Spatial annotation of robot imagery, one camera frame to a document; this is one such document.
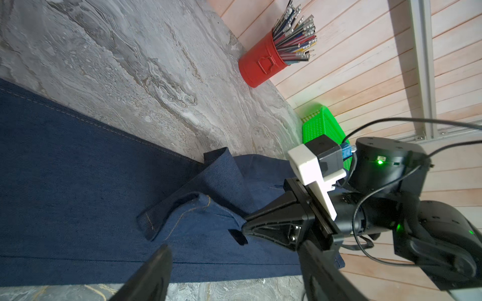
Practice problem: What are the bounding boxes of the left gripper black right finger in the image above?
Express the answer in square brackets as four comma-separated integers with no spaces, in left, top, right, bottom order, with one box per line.
[297,240,367,301]

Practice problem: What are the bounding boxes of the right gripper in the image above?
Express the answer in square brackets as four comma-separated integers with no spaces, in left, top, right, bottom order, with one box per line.
[242,178,367,250]

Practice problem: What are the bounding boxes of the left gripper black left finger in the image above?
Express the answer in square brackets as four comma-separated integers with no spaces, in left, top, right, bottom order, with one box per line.
[110,244,173,301]

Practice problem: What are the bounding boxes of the green plastic basket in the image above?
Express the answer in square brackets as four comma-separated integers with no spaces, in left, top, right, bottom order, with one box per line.
[302,105,353,170]

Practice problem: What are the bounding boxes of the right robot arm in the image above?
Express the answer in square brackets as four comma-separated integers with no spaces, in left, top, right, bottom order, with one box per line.
[242,135,481,300]

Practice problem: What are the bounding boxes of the coloured pencils bunch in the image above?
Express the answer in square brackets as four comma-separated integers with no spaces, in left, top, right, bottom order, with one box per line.
[271,1,317,65]

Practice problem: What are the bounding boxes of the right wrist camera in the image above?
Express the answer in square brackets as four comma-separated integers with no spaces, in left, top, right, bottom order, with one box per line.
[287,135,346,221]

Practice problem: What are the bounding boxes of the dark blue denim trousers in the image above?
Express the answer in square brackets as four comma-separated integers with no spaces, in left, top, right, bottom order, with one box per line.
[1,81,301,287]

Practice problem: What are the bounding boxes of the red pencil cup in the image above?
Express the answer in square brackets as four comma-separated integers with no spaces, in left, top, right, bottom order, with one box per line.
[238,31,287,88]

